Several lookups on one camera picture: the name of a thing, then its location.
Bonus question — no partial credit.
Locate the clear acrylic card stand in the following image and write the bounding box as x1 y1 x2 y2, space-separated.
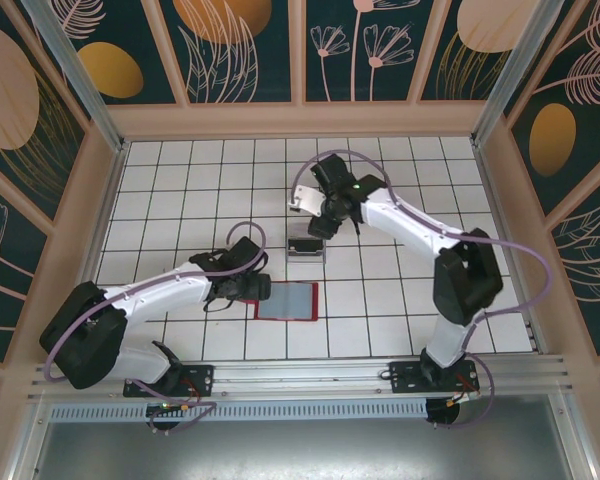
284 234 327 264

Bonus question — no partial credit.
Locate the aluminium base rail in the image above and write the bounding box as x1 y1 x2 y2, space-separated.
27 352 576 401

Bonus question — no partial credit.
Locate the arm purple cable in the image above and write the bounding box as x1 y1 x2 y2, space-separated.
44 222 270 436
290 149 554 431

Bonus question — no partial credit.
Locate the red leather card holder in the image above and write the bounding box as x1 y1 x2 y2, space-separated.
252 280 321 324

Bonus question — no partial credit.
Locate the grey slotted cable duct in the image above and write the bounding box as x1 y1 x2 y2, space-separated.
47 398 430 422

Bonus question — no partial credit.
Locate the grey metal sheet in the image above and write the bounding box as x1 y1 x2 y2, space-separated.
29 419 581 480

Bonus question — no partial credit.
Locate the aluminium frame post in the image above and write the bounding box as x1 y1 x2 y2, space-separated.
471 0 564 147
21 0 127 154

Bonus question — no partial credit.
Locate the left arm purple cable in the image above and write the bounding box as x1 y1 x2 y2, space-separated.
44 222 270 436

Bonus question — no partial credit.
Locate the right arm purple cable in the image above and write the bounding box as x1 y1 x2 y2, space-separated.
290 149 554 431

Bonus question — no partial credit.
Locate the black VIP card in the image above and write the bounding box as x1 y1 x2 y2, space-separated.
288 238 324 254

